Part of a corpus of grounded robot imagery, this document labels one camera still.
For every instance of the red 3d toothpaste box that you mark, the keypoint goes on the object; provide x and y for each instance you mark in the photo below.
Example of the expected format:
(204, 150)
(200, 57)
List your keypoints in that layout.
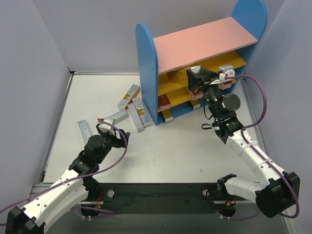
(164, 102)
(195, 95)
(225, 85)

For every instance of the plain silver box diagonal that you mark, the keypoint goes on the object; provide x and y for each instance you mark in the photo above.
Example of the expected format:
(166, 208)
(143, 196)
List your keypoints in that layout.
(135, 117)

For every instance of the blue shelf with coloured boards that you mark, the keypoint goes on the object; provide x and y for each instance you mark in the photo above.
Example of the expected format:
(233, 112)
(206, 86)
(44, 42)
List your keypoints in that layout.
(163, 60)

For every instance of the aluminium frame rail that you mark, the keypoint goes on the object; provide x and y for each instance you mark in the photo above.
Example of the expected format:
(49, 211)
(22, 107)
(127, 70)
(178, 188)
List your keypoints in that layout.
(40, 189)

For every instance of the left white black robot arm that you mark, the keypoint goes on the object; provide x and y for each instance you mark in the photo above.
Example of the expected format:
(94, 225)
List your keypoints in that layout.
(72, 187)

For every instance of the silver RO toothpaste box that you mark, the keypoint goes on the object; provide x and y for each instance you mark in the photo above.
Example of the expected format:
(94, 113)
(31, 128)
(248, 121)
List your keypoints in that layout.
(195, 104)

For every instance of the plain silver box horizontal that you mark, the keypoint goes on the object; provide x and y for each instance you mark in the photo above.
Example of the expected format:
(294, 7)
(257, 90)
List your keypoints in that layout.
(119, 116)

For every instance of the black toothpaste box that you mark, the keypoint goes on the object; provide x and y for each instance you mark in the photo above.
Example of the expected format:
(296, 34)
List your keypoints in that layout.
(167, 116)

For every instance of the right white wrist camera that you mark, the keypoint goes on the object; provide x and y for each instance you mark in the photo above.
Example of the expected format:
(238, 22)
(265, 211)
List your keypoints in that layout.
(226, 71)

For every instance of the silver box under left gripper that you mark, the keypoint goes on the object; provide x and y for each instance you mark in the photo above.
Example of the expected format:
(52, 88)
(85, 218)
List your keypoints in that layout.
(84, 130)

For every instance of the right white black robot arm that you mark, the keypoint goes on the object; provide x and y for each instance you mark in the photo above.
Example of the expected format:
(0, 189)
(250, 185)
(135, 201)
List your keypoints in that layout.
(276, 190)

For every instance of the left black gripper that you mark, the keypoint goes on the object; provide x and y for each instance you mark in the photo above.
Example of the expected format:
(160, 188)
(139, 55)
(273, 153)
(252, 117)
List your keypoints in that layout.
(117, 141)

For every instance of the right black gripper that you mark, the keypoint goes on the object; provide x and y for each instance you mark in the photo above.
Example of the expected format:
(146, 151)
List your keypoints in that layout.
(204, 81)

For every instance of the orange white RO toothpaste box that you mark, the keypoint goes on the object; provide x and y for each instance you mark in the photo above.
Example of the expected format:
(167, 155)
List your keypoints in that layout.
(130, 94)

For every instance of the red 3D toothpaste box top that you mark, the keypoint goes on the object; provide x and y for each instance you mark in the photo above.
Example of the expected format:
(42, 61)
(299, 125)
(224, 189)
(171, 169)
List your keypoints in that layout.
(164, 102)

